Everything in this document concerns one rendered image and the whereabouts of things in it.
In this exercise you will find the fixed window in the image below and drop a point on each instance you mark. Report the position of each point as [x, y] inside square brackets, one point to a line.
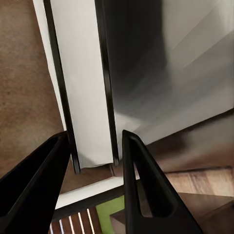
[91, 215]

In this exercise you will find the hardback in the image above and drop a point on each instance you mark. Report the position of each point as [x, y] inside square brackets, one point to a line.
[77, 37]

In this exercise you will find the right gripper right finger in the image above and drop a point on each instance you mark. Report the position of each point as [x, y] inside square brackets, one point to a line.
[170, 214]

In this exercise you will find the bed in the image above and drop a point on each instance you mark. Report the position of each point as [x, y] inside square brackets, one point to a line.
[171, 67]

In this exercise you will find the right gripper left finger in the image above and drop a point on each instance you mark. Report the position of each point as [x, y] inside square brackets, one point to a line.
[29, 192]

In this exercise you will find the nightstand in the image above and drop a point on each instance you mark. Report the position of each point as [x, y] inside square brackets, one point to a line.
[213, 213]

